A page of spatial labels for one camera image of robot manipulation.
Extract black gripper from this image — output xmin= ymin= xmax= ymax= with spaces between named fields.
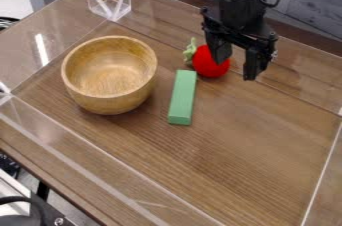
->
xmin=200 ymin=0 xmax=278 ymax=81

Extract red knitted fruit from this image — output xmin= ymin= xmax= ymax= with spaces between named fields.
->
xmin=183 ymin=38 xmax=230 ymax=78

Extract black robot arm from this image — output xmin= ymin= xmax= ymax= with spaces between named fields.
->
xmin=200 ymin=0 xmax=280 ymax=81

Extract green rectangular block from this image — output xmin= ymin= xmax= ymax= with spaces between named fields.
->
xmin=168 ymin=70 xmax=196 ymax=126

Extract wooden bowl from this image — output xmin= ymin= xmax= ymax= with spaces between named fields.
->
xmin=60 ymin=35 xmax=157 ymax=115

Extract clear acrylic corner bracket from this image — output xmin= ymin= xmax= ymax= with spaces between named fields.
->
xmin=87 ymin=0 xmax=132 ymax=22

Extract clear acrylic enclosure wall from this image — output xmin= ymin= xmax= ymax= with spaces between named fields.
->
xmin=0 ymin=0 xmax=342 ymax=226

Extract black clamp with cable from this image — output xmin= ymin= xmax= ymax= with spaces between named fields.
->
xmin=0 ymin=196 xmax=77 ymax=226

